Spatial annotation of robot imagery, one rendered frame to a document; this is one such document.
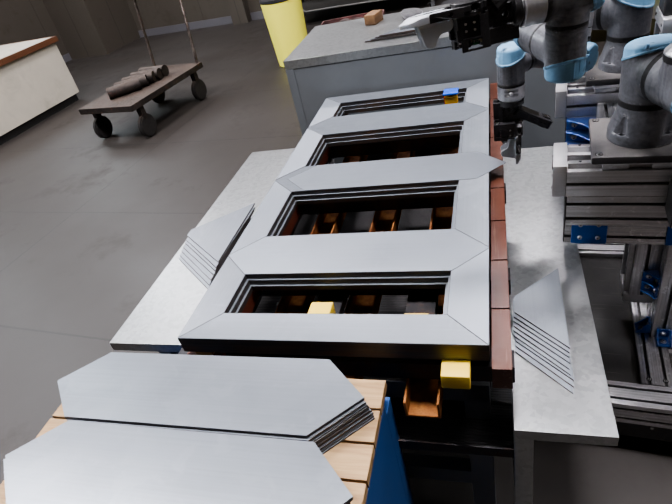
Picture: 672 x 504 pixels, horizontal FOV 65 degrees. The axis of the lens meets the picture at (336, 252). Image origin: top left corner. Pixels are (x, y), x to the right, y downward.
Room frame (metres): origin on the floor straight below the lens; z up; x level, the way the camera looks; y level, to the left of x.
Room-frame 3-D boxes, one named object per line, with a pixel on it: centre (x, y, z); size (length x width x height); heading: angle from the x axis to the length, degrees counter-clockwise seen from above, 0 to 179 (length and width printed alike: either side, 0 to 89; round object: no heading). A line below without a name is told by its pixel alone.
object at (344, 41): (2.59, -0.70, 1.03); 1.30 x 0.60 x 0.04; 69
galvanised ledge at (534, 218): (1.22, -0.60, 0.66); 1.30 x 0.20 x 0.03; 159
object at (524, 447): (1.25, -0.53, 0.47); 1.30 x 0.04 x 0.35; 159
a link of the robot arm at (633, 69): (1.09, -0.79, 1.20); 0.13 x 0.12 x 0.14; 178
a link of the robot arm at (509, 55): (1.43, -0.61, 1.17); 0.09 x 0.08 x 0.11; 123
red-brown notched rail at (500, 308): (1.45, -0.56, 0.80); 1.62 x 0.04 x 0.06; 159
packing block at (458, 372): (0.74, -0.18, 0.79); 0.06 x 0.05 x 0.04; 69
